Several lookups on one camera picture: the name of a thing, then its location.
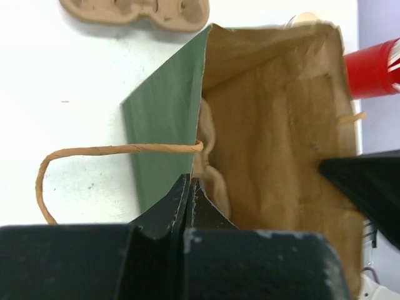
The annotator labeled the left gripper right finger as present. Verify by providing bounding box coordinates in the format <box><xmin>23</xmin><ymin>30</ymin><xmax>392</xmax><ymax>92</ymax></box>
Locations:
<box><xmin>182</xmin><ymin>180</ymin><xmax>350</xmax><ymax>299</ymax></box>

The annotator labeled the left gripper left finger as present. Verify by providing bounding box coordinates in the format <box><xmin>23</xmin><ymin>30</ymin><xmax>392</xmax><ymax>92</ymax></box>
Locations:
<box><xmin>1</xmin><ymin>174</ymin><xmax>190</xmax><ymax>299</ymax></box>

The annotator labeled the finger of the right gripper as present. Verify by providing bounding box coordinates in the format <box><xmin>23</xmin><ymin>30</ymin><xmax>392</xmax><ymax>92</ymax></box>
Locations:
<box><xmin>318</xmin><ymin>149</ymin><xmax>399</xmax><ymax>249</ymax></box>

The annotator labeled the brown cardboard cup carrier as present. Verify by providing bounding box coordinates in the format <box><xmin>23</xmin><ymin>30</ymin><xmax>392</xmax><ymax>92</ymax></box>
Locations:
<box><xmin>192</xmin><ymin>98</ymin><xmax>231</xmax><ymax>219</ymax></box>

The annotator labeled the green paper bag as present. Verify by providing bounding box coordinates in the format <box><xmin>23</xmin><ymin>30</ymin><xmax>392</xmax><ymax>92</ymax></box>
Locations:
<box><xmin>35</xmin><ymin>22</ymin><xmax>364</xmax><ymax>299</ymax></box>

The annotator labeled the red straw holder cup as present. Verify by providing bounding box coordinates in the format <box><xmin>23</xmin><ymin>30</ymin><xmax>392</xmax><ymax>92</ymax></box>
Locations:
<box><xmin>344</xmin><ymin>39</ymin><xmax>399</xmax><ymax>99</ymax></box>

